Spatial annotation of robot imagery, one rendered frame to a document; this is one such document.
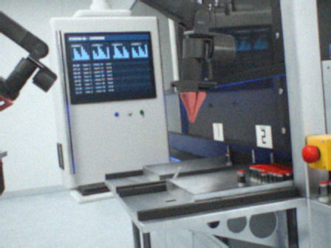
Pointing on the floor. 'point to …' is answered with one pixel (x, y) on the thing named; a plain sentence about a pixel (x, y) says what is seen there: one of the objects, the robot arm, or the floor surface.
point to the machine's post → (305, 114)
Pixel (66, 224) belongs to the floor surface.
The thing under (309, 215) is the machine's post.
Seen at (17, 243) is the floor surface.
